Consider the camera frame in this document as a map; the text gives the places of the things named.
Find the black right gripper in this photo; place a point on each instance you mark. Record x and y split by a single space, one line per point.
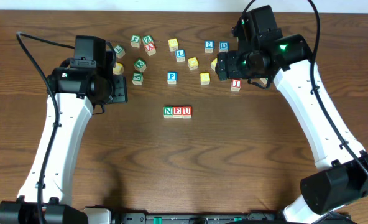
222 66

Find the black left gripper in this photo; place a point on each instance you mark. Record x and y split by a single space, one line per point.
120 88

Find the green N block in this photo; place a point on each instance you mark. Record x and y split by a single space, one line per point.
168 112

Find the red E block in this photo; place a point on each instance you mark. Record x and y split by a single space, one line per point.
177 112

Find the red U block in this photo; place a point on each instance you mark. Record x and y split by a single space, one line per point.
186 112

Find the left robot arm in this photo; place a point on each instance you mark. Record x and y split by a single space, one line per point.
75 88

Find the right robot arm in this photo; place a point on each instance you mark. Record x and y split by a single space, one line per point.
266 57

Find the red I block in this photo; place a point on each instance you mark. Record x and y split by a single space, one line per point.
236 85

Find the yellow O block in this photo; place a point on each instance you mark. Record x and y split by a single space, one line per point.
213 64

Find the blue D block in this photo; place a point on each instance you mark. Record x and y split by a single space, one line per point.
223 46

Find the green V block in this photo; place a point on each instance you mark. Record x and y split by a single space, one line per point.
137 79

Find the yellow C block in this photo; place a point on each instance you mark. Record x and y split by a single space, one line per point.
118 69

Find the green R block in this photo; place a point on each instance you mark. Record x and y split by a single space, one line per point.
264 80

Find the blue 2 block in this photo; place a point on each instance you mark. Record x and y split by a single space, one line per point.
209 46

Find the yellow S block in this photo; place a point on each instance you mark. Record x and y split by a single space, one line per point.
205 78

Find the green B block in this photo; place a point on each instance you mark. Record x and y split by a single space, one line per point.
140 65

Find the yellow block centre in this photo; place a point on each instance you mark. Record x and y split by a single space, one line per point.
193 63

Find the green 7 block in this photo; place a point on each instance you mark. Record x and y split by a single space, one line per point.
120 51

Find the blue P block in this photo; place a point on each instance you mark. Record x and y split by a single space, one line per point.
172 78

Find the red A block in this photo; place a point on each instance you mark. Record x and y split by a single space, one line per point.
150 48

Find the blue L block centre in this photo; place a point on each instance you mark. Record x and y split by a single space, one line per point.
180 55

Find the green F block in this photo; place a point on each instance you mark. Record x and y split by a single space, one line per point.
135 41

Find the green Z block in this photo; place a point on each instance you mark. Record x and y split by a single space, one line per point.
147 39

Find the yellow top block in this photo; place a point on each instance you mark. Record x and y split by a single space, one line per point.
173 44

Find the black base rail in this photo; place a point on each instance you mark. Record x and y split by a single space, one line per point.
221 218

